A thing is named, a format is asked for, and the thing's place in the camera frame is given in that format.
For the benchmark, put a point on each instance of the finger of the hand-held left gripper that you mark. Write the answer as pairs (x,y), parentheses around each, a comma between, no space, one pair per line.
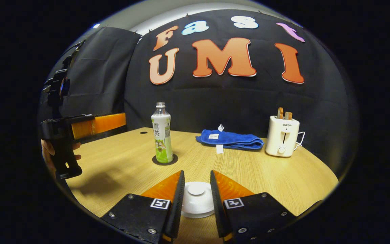
(103,125)

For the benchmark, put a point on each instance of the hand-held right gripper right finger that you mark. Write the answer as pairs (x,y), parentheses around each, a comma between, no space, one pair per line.
(217,210)

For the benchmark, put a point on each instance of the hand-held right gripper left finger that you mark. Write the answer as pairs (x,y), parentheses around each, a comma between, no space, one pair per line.
(178,203)

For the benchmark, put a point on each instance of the white teacup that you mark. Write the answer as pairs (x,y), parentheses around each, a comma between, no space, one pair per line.
(196,215)

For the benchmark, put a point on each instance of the dark round coaster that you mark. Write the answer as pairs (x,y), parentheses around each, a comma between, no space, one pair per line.
(175,159)

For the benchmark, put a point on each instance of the water bottle white green label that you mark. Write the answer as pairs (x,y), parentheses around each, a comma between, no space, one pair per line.
(163,135)

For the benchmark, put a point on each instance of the blue towel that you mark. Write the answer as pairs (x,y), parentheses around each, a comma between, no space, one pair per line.
(235,139)

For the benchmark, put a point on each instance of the white toaster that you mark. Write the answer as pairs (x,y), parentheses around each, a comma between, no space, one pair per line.
(281,137)

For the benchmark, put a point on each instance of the toasted bread slice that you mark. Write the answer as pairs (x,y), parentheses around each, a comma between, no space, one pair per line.
(288,116)
(280,113)

